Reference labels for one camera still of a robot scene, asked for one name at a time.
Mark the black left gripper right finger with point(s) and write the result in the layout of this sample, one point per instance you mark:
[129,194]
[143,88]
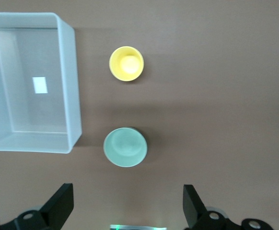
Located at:
[194,210]

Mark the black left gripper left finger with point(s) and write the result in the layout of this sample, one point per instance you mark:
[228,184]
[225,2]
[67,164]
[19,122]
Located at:
[55,210]

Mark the light green bowl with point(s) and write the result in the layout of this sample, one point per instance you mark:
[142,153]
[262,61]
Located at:
[125,147]

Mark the yellow cup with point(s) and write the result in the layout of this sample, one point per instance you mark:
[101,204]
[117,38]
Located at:
[126,63]

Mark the translucent plastic bin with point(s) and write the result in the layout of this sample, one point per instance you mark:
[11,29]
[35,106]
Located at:
[67,72]

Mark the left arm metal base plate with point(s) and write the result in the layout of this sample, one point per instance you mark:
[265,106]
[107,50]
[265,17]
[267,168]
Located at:
[139,227]

